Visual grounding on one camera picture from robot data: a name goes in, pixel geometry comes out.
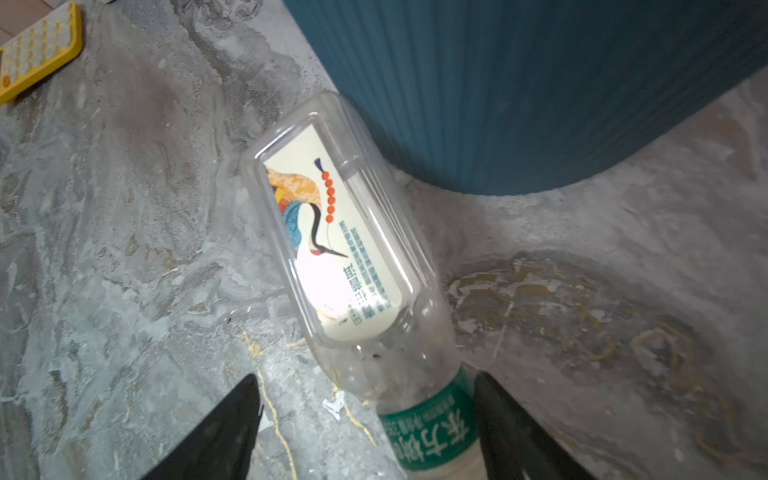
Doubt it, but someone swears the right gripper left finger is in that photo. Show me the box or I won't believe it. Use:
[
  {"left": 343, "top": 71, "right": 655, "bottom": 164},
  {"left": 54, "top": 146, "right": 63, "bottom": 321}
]
[{"left": 144, "top": 374, "right": 263, "bottom": 479}]

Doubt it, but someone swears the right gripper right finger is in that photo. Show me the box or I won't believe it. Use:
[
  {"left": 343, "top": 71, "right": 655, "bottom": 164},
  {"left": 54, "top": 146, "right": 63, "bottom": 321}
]
[{"left": 474, "top": 371, "right": 595, "bottom": 480}]

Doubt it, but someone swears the clear bottle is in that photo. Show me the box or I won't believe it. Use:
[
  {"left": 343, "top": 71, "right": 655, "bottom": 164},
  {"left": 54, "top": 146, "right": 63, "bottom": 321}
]
[{"left": 241, "top": 91, "right": 487, "bottom": 479}]

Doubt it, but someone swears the teal bin with yellow rim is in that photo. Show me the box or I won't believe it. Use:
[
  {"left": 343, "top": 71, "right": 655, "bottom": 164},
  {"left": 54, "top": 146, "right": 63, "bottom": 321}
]
[{"left": 287, "top": 1, "right": 767, "bottom": 195}]

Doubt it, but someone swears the yellow keypad calculator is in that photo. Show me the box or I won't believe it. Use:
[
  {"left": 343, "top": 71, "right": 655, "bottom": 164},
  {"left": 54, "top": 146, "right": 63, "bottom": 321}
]
[{"left": 1, "top": 1, "right": 84, "bottom": 104}]

